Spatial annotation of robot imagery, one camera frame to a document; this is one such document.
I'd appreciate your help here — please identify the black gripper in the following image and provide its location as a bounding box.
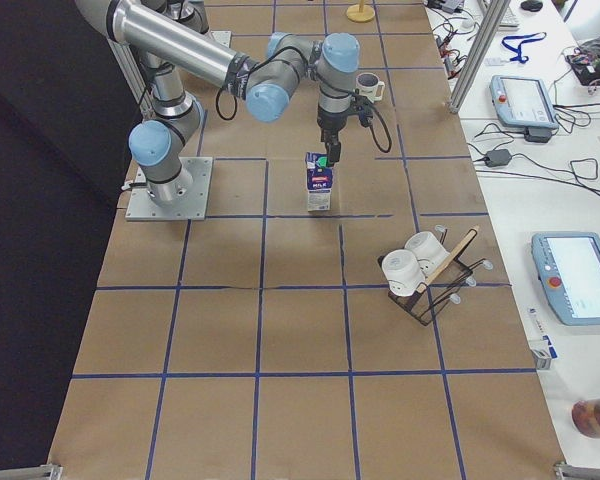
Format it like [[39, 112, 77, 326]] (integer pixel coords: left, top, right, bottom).
[[317, 97, 373, 167]]

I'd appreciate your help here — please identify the blue white milk carton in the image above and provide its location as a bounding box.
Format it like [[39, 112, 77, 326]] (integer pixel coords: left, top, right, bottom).
[[305, 152, 334, 212]]

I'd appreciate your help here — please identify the white mug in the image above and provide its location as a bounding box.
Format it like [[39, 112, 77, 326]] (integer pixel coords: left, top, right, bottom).
[[356, 72, 385, 103]]

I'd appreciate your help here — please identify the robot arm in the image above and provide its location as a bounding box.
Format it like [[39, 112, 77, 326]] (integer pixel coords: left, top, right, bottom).
[[76, 1, 373, 220]]

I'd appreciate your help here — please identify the white cup on rack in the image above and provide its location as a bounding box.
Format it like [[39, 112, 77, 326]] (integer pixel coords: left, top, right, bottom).
[[404, 231, 450, 277], [381, 249, 425, 297]]

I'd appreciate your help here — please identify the wooden mug tree stand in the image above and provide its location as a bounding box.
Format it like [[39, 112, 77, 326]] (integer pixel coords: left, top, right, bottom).
[[346, 0, 376, 23]]

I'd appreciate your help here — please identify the wooden stick on rack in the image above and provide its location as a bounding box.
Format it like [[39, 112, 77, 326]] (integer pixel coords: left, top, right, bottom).
[[415, 225, 480, 294]]

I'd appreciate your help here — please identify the black power adapter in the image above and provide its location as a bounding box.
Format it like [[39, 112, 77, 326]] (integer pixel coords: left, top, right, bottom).
[[483, 148, 512, 168]]

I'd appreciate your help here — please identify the far teach pendant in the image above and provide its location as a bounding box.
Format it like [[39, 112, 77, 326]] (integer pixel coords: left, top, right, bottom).
[[489, 75, 559, 130]]

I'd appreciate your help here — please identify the teach pendant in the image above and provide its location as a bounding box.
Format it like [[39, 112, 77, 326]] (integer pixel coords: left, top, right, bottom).
[[489, 75, 559, 130], [531, 231, 600, 326]]

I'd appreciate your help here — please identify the near teach pendant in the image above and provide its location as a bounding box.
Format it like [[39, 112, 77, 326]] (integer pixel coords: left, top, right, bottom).
[[531, 231, 600, 326]]

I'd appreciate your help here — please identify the small blue white box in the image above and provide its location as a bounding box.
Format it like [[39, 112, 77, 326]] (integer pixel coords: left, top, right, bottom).
[[527, 308, 558, 371]]

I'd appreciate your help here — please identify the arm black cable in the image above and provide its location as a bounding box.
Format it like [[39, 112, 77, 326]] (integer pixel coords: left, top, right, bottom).
[[214, 79, 394, 154]]

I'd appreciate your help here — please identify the black wire dish rack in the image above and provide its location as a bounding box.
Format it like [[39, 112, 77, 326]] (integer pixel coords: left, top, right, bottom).
[[377, 225, 493, 326]]

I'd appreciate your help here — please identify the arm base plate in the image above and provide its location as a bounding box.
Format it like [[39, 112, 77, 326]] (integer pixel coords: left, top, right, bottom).
[[125, 157, 213, 221]]

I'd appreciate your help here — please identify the aluminium frame post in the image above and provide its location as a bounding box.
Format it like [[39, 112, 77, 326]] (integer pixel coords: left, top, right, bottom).
[[448, 0, 510, 114]]

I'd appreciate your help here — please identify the blue lanyard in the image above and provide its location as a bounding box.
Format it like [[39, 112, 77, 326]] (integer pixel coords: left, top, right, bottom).
[[502, 31, 548, 65]]

